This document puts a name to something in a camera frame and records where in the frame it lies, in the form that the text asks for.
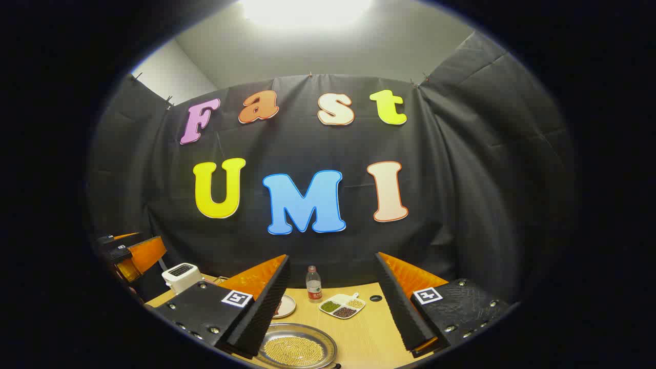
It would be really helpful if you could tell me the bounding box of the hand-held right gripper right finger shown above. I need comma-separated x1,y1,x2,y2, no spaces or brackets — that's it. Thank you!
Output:
374,251,513,358

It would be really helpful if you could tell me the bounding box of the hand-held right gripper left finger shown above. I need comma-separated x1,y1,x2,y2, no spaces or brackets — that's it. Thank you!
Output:
145,255,291,359

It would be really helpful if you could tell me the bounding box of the stainless steel pot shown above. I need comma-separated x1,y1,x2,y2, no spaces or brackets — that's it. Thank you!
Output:
256,323,341,369

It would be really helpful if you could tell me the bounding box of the round white plate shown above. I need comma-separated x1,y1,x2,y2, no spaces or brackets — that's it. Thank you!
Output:
272,295,297,319

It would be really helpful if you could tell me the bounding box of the white toaster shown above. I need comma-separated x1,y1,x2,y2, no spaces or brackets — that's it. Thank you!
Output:
162,263,204,295

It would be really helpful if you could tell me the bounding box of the clear plastic water bottle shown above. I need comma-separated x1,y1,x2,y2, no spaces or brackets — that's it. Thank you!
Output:
306,265,322,303

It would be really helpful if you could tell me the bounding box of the pile of soybeans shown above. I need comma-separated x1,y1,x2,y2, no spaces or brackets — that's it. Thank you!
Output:
263,336,325,367

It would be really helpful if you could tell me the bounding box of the white divided dish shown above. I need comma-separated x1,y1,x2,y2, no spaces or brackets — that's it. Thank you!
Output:
318,293,366,320

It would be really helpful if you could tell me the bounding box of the ceiling light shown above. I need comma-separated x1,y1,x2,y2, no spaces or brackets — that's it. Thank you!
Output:
238,0,375,29

